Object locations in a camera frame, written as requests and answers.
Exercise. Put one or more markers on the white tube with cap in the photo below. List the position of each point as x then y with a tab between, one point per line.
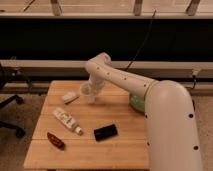
67	120

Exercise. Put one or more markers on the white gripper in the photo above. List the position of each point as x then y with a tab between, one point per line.
96	87

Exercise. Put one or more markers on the small white block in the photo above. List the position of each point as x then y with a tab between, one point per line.
69	97

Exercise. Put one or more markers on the white ceramic cup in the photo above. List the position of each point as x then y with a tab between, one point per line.
87	93

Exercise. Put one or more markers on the green ceramic bowl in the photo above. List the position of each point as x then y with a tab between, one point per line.
137	103

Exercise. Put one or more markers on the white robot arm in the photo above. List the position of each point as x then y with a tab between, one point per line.
172	134

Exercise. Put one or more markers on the black office chair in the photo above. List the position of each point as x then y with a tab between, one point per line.
8	122

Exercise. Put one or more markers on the black rectangular box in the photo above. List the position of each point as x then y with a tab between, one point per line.
105	132

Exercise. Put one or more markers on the dark red small object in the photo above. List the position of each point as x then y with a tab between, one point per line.
55	141

